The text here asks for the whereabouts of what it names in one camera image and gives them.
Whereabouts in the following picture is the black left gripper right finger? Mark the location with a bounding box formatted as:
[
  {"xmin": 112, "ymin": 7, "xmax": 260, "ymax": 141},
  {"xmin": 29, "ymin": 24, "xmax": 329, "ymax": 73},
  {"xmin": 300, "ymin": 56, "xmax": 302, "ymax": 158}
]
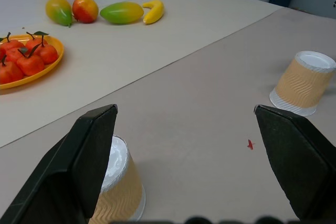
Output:
[{"xmin": 253, "ymin": 104, "xmax": 336, "ymax": 221}]

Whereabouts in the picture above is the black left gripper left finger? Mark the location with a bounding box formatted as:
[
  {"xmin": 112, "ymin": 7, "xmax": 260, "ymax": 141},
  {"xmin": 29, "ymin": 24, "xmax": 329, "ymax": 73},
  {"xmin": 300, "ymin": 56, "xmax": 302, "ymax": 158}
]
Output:
[{"xmin": 0, "ymin": 104, "xmax": 118, "ymax": 224}]

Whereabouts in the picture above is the brown ribbed paper cup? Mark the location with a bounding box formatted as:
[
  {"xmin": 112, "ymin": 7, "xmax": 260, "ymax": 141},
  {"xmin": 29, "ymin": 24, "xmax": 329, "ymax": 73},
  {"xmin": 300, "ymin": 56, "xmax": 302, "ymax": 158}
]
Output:
[
  {"xmin": 88, "ymin": 135, "xmax": 146, "ymax": 224},
  {"xmin": 269, "ymin": 50, "xmax": 336, "ymax": 116}
]

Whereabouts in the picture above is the orange tangerine with leaf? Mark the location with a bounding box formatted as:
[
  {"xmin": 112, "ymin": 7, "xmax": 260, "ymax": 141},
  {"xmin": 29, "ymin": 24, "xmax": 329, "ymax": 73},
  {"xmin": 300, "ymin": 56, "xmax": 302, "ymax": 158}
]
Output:
[
  {"xmin": 4, "ymin": 47, "xmax": 24, "ymax": 63},
  {"xmin": 0, "ymin": 32, "xmax": 26, "ymax": 51},
  {"xmin": 16, "ymin": 43, "xmax": 45, "ymax": 76},
  {"xmin": 36, "ymin": 35, "xmax": 59, "ymax": 65},
  {"xmin": 0, "ymin": 55, "xmax": 24, "ymax": 85},
  {"xmin": 25, "ymin": 31, "xmax": 49, "ymax": 51}
]

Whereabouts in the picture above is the yellow plastic plate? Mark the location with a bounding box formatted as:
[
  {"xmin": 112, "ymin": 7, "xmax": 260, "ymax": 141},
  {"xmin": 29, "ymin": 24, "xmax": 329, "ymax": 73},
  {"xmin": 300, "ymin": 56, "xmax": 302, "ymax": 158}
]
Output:
[{"xmin": 0, "ymin": 34, "xmax": 65, "ymax": 90}]

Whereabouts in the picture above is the red yellow mango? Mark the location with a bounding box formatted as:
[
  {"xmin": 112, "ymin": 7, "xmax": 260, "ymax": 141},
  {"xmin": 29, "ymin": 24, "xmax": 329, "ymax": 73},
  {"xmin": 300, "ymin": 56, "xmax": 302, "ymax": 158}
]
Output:
[{"xmin": 72, "ymin": 0, "xmax": 99, "ymax": 24}]

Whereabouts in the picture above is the yellow banana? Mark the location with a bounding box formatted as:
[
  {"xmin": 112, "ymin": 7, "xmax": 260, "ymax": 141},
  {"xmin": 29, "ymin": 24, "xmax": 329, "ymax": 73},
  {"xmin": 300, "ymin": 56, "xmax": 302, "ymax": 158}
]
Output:
[{"xmin": 142, "ymin": 0, "xmax": 165, "ymax": 25}]

